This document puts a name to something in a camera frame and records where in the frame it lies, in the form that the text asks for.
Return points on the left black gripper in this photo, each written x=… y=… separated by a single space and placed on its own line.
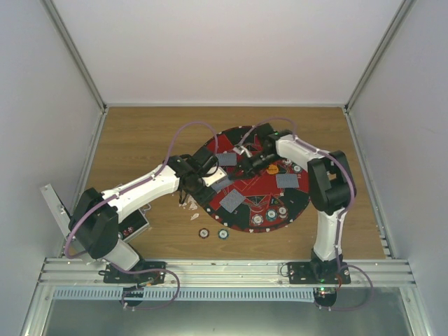
x=203 y=199

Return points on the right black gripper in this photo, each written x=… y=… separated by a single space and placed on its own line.
x=248 y=166

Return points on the orange big blind button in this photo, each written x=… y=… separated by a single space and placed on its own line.
x=272 y=169

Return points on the dealt blue playing card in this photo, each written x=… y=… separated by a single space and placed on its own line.
x=284 y=181

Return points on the red black chip stack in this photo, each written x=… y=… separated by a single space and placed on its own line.
x=204 y=233

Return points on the red chips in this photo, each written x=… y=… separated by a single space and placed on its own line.
x=282 y=211

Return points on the teal blue chip stack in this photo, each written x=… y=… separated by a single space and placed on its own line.
x=223 y=234

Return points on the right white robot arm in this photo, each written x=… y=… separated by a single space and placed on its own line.
x=331 y=186

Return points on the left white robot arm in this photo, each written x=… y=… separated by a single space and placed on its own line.
x=97 y=216

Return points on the white plastic wrap scraps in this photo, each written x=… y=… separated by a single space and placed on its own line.
x=188 y=203

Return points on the round red black poker mat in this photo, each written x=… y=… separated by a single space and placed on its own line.
x=258 y=191

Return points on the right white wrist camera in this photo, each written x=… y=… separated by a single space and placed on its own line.
x=241 y=150

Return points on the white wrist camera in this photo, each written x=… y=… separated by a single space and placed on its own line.
x=214 y=175
x=241 y=150

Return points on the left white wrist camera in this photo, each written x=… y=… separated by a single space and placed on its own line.
x=214 y=175

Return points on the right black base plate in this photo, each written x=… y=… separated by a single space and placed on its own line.
x=308 y=272

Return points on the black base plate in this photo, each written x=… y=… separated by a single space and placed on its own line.
x=144 y=272
x=308 y=272

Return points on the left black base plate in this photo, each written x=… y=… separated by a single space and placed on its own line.
x=144 y=272

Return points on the slotted grey cable duct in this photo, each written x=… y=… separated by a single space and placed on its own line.
x=186 y=294

